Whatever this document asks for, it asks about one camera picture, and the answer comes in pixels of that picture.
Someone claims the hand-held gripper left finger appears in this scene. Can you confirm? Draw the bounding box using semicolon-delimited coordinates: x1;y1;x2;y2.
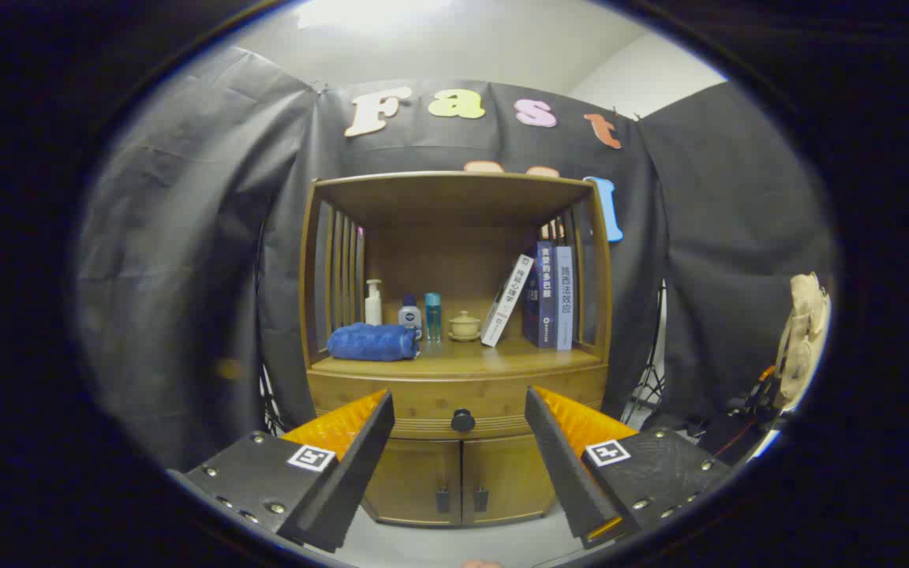
166;388;396;553

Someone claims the wooden drawer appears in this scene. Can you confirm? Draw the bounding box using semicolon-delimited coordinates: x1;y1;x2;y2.
307;364;610;441

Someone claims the white blue-capped lotion bottle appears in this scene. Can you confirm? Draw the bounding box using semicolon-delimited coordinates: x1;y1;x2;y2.
398;295;424;342

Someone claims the wooden cabinet door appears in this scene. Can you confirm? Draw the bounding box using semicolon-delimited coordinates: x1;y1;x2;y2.
462;434;558;525
361;439;463;527

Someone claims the wooden countertop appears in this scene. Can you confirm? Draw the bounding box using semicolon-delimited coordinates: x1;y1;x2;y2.
309;335;605;378

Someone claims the blue rolled towel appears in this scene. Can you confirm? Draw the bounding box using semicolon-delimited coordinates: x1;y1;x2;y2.
327;322;420;362

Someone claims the black tripod stand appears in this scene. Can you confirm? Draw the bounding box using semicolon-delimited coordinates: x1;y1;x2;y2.
620;280;668;427
260;363;286;436

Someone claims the beige fabric bag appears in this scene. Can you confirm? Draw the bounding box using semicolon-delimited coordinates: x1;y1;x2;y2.
770;272;832;411

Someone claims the black equipment with cables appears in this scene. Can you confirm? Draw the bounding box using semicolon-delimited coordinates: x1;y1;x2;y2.
691;367;787;466

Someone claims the beige lidded teacup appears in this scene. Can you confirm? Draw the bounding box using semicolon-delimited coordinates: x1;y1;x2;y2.
447;310;483;342

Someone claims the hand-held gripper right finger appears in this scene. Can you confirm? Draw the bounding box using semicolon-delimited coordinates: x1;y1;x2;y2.
524;385;733;550

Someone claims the white book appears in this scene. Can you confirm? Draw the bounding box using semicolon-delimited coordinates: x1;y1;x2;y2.
480;253;536;348

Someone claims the dark blue book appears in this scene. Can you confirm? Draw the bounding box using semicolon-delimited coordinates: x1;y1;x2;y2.
523;241;558;349

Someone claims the wooden cabinet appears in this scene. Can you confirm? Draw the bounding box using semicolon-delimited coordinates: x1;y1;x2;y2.
299;170;615;528

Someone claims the pale blue book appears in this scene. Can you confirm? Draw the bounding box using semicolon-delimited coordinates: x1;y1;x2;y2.
554;245;575;352

